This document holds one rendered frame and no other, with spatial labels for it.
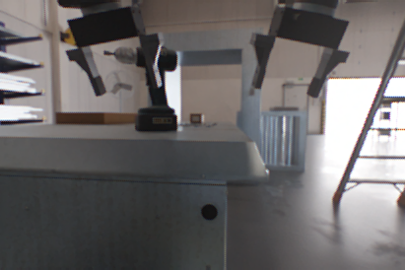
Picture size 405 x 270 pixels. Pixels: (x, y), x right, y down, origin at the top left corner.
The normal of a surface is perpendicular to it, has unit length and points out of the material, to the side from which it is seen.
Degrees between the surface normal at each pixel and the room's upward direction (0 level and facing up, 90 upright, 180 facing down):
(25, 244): 90
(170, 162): 67
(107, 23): 113
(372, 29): 90
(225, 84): 90
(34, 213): 90
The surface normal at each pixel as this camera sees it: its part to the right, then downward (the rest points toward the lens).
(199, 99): -0.17, 0.07
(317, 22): 0.09, 0.47
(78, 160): -0.10, -0.31
